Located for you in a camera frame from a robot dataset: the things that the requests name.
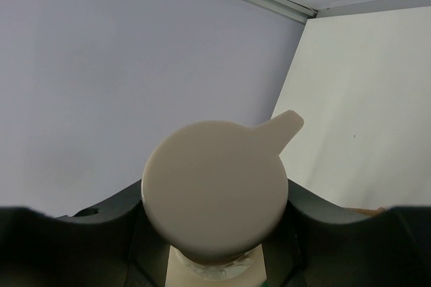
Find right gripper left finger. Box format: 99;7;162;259
1;182;168;286

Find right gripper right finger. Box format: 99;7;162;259
262;181;430;286

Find beige pump lotion bottle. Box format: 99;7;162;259
141;110;304;286

